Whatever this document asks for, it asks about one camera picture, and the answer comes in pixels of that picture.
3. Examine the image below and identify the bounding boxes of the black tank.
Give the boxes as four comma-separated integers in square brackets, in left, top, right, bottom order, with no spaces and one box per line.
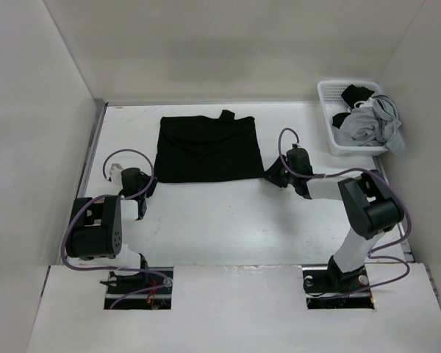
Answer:
[154,110,265,184]
[332,85,375,129]

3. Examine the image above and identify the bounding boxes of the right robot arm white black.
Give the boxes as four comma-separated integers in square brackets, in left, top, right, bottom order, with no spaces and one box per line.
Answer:
[264,144,405,297]

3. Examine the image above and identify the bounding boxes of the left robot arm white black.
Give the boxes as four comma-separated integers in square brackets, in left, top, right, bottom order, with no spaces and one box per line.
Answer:
[63,163,157,293]

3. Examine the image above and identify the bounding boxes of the grey tank top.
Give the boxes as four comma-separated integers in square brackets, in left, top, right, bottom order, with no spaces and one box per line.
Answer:
[334,95,406,154]

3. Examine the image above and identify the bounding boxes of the white plastic laundry basket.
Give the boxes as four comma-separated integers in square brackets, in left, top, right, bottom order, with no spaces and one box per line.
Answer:
[317,79,388,157]

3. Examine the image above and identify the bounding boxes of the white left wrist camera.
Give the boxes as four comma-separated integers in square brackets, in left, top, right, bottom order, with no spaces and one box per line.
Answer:
[108,163,123,185]

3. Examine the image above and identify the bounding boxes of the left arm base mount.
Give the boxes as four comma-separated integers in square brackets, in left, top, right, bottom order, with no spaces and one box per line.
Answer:
[100,271,173,310]

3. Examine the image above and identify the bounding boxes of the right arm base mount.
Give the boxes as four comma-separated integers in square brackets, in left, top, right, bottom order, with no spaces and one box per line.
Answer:
[302,267,374,310]

